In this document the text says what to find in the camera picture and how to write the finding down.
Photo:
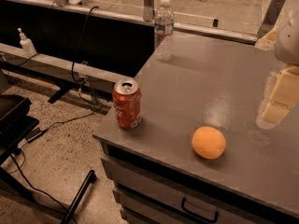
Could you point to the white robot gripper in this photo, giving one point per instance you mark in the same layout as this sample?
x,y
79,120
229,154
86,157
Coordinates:
x,y
288,44

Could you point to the clear plastic water bottle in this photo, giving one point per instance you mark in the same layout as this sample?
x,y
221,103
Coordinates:
x,y
163,31

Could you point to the white pump dispenser bottle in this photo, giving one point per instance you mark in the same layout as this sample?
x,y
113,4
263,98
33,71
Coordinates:
x,y
26,44

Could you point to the orange fruit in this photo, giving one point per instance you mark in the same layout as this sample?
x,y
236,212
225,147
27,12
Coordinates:
x,y
208,142

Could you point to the red soda can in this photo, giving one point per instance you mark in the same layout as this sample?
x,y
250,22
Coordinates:
x,y
126,99

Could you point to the grey drawer cabinet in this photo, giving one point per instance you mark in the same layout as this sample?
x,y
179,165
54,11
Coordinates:
x,y
150,193

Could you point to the black stand leg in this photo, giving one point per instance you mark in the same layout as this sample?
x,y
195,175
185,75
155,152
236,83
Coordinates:
x,y
90,177

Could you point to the black power adapter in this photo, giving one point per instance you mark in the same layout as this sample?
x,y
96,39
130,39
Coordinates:
x,y
33,135

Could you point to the black chair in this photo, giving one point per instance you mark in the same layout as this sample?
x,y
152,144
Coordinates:
x,y
15,124

